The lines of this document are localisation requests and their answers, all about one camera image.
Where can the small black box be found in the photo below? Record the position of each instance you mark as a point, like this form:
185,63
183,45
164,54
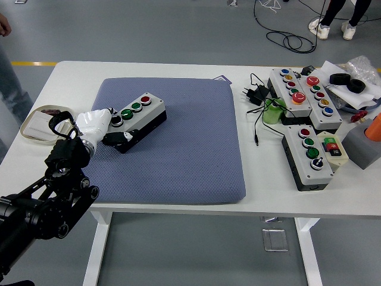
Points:
306,71

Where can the purple-edged label card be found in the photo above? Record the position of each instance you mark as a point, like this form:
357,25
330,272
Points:
223,78

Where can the blue bowl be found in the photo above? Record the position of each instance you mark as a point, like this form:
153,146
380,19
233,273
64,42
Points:
354,109

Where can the orange cylinder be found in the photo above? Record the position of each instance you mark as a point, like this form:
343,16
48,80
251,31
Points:
375,131

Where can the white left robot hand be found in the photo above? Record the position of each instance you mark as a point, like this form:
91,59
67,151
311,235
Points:
92,123

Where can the green plastic cylinder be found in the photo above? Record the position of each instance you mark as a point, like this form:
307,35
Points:
272,116

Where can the blue-grey padded mat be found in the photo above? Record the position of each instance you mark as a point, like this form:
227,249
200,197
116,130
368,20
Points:
184,143

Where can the white table leg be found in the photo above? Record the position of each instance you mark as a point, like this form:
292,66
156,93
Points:
95,253
309,256

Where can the beige oval tray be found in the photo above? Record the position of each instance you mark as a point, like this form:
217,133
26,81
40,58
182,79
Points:
26,131

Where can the clear bubble wrap bag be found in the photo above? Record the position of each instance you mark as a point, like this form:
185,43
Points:
361,67

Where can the metal floor socket plate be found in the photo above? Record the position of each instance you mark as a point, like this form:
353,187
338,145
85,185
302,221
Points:
275,239

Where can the grey foam block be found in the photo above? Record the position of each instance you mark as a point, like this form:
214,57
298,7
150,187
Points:
357,146

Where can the five-button box, blue button end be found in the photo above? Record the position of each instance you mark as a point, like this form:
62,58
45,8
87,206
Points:
330,120

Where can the black power adapter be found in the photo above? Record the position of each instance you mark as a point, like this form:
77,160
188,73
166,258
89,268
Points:
257,93

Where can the grey four-button control box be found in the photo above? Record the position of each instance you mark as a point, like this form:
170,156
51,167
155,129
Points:
318,177
154,108

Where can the five-button box, mushroom button end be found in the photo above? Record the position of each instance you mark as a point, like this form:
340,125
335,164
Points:
300,108

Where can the person with white shoes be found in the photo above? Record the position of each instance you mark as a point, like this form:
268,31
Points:
330,12

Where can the white foam sheet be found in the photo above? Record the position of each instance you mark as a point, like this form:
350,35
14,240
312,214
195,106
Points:
348,95

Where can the cream three-button switch box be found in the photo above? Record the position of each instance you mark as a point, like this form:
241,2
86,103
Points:
337,159

